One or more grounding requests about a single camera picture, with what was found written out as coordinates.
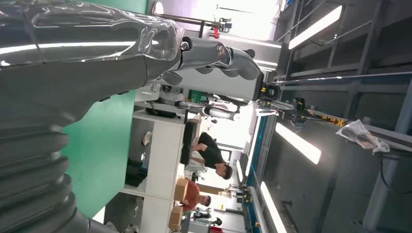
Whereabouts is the person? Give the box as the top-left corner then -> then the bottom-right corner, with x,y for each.
189,132 -> 233,181
180,178 -> 212,213

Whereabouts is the white shelf desk unit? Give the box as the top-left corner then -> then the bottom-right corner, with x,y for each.
120,109 -> 194,233

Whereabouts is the brown cardboard box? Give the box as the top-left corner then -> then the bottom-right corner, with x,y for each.
173,178 -> 189,202
169,205 -> 184,231

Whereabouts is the metal stand with pole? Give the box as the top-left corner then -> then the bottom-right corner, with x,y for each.
151,1 -> 233,33

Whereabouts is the clear plastic bag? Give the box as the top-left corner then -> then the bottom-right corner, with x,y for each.
335,119 -> 391,153

